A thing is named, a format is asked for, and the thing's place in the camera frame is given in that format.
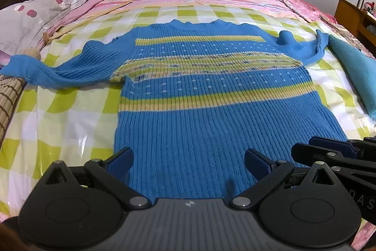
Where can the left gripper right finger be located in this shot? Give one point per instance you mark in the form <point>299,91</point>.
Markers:
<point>270,175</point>

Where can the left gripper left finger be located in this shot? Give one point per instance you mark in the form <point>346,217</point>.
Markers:
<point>109,176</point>

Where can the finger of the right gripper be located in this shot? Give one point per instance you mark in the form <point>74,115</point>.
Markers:
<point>340,165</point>
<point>352,148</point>

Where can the blue striped knit sweater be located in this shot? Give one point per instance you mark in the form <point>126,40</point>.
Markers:
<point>195,97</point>

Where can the teal folded garment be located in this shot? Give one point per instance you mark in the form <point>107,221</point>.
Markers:
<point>360,69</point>

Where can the wooden side cabinet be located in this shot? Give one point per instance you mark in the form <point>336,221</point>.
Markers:
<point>358,22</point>

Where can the beige brown striped pillow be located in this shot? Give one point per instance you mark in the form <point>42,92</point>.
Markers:
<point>11,90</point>

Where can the pink pillow under grey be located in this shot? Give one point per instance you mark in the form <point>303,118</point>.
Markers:
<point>4,58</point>

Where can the grey pillow with pink dots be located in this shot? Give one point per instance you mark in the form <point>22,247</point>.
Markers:
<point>22,24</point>

